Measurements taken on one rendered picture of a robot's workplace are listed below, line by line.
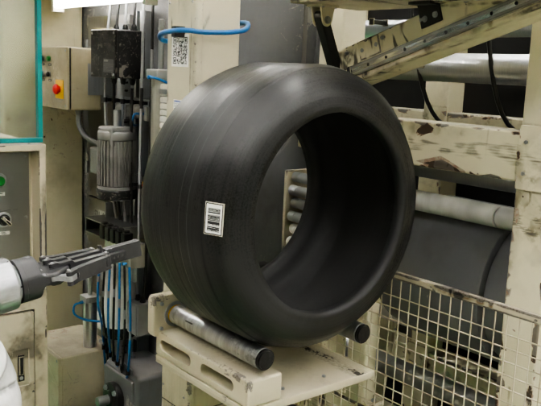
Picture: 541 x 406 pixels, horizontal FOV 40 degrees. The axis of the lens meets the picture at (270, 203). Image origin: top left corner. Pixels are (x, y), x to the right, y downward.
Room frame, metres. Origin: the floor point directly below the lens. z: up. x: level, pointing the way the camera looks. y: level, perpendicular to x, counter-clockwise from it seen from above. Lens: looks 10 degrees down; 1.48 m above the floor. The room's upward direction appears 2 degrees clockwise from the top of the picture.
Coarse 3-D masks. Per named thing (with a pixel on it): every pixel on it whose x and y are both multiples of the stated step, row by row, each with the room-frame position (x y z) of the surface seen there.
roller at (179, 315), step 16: (176, 304) 1.70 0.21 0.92; (176, 320) 1.65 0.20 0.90; (192, 320) 1.61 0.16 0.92; (208, 320) 1.60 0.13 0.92; (208, 336) 1.56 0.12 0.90; (224, 336) 1.52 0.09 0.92; (240, 336) 1.51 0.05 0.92; (240, 352) 1.47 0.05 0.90; (256, 352) 1.43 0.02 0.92; (272, 352) 1.45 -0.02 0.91
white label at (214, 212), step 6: (210, 204) 1.34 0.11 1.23; (216, 204) 1.34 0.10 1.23; (222, 204) 1.33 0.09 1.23; (210, 210) 1.34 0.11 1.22; (216, 210) 1.34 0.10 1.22; (222, 210) 1.33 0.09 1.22; (204, 216) 1.35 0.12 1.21; (210, 216) 1.34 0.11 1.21; (216, 216) 1.34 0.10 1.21; (222, 216) 1.33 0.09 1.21; (204, 222) 1.35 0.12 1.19; (210, 222) 1.34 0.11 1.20; (216, 222) 1.34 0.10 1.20; (222, 222) 1.33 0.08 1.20; (204, 228) 1.35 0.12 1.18; (210, 228) 1.34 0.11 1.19; (216, 228) 1.34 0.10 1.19; (222, 228) 1.33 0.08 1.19; (216, 234) 1.33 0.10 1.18; (222, 234) 1.33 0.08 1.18
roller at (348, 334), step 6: (354, 324) 1.62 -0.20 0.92; (360, 324) 1.62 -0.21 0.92; (348, 330) 1.62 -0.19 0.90; (354, 330) 1.61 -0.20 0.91; (360, 330) 1.60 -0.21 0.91; (366, 330) 1.62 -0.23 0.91; (348, 336) 1.62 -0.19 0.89; (354, 336) 1.61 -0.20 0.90; (360, 336) 1.60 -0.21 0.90; (366, 336) 1.62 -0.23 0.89; (360, 342) 1.61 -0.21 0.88
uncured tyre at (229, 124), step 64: (256, 64) 1.61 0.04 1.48; (320, 64) 1.56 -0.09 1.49; (192, 128) 1.46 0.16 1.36; (256, 128) 1.39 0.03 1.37; (320, 128) 1.85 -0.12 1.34; (384, 128) 1.58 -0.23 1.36; (192, 192) 1.37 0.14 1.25; (256, 192) 1.37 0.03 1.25; (320, 192) 1.87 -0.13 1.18; (384, 192) 1.77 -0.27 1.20; (192, 256) 1.37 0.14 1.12; (256, 256) 1.37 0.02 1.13; (320, 256) 1.83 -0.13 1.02; (384, 256) 1.62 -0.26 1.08; (256, 320) 1.40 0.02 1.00; (320, 320) 1.49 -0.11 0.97
